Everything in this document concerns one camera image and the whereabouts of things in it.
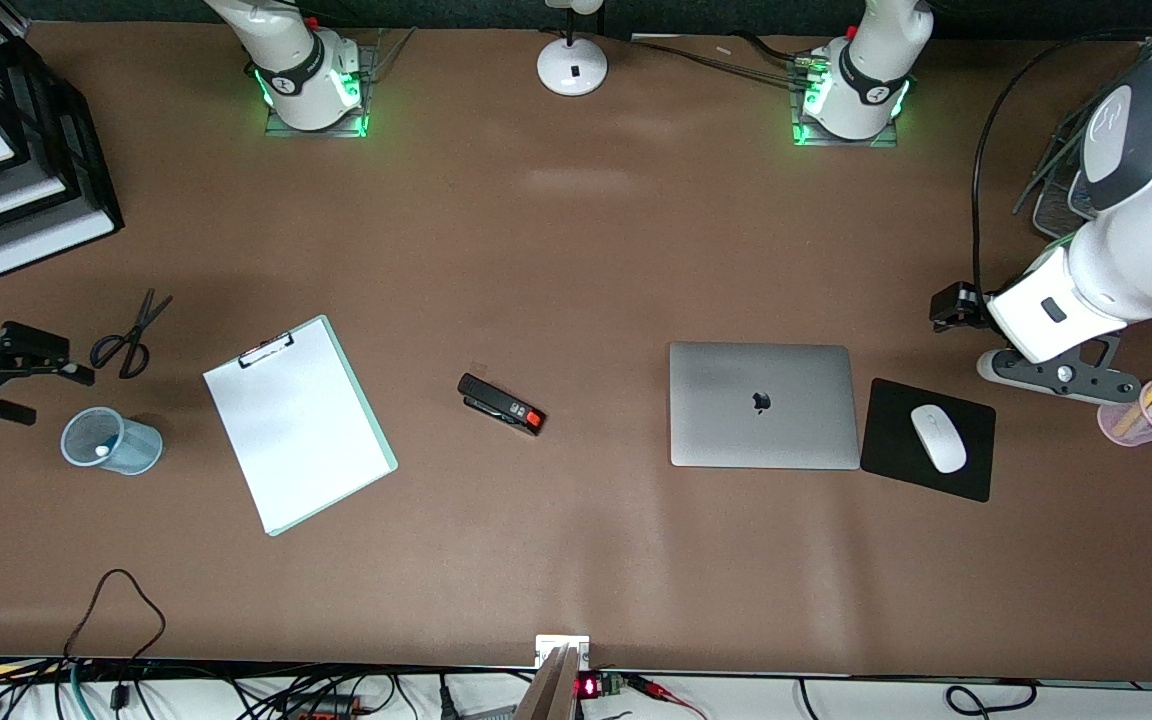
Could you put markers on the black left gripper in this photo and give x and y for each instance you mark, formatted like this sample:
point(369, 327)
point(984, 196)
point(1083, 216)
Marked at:
point(955, 307)

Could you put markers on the blue marker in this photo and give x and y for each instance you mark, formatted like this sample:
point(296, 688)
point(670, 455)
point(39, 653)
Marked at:
point(104, 448)

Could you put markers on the silver laptop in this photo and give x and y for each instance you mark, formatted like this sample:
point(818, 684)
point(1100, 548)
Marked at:
point(761, 405)

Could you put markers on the yellow marker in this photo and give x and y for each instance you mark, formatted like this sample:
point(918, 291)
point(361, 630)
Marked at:
point(1136, 410)

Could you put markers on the light blue mesh cup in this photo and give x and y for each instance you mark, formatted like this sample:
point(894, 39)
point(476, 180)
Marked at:
point(136, 450)

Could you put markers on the black scissors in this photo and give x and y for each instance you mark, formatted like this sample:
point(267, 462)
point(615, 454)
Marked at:
point(141, 325)

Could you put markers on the white computer mouse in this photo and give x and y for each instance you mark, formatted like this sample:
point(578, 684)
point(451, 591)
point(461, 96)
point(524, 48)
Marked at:
point(939, 438)

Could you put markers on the black mouse pad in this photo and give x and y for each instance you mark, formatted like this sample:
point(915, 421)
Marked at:
point(896, 440)

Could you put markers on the pink mesh pen cup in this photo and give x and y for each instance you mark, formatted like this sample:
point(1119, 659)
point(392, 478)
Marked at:
point(1116, 422)

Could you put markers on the black stacked paper tray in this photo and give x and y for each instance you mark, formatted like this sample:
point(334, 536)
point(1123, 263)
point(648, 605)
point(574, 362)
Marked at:
point(66, 150)

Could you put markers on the white paper sheet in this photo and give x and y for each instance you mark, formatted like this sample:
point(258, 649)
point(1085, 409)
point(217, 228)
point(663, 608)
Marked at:
point(296, 430)

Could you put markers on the light green clipboard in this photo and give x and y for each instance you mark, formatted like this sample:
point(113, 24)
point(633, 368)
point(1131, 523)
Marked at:
point(376, 440)

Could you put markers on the white round lamp base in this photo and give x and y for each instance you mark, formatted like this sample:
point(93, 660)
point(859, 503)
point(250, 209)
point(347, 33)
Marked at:
point(572, 68)

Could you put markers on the black stapler red tip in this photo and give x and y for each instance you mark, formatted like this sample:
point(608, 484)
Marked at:
point(496, 402)

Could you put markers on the red display circuit board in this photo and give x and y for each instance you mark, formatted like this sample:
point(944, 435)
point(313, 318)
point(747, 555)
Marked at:
point(598, 685)

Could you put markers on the clear left arm base plate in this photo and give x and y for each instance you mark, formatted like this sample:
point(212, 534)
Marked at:
point(841, 142)

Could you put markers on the clear right arm base plate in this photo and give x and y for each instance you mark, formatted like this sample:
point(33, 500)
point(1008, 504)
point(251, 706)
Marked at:
point(368, 75)

